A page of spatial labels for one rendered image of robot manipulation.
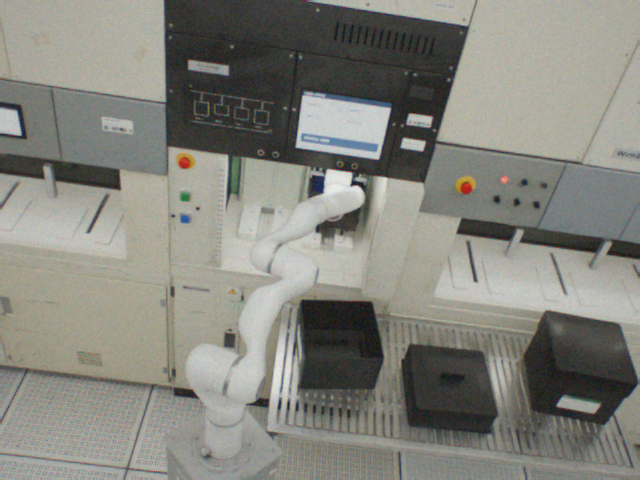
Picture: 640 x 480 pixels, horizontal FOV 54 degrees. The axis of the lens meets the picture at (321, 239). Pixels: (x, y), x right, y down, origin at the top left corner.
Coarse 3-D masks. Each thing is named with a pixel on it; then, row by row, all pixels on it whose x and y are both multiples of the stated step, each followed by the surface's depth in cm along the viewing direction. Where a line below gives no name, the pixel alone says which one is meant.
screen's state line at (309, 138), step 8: (304, 136) 208; (312, 136) 207; (320, 136) 207; (328, 144) 209; (336, 144) 209; (344, 144) 209; (352, 144) 209; (360, 144) 209; (368, 144) 208; (376, 144) 208
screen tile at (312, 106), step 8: (312, 104) 200; (320, 104) 200; (328, 104) 200; (336, 104) 200; (312, 112) 202; (320, 112) 202; (328, 112) 202; (336, 112) 201; (304, 120) 204; (312, 120) 204; (320, 120) 204; (336, 120) 203; (304, 128) 206; (312, 128) 206; (320, 128) 205; (328, 128) 205; (336, 128) 205
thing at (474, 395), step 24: (408, 360) 229; (432, 360) 228; (456, 360) 229; (480, 360) 231; (408, 384) 225; (432, 384) 220; (456, 384) 221; (480, 384) 223; (408, 408) 221; (432, 408) 212; (456, 408) 213; (480, 408) 215; (480, 432) 219
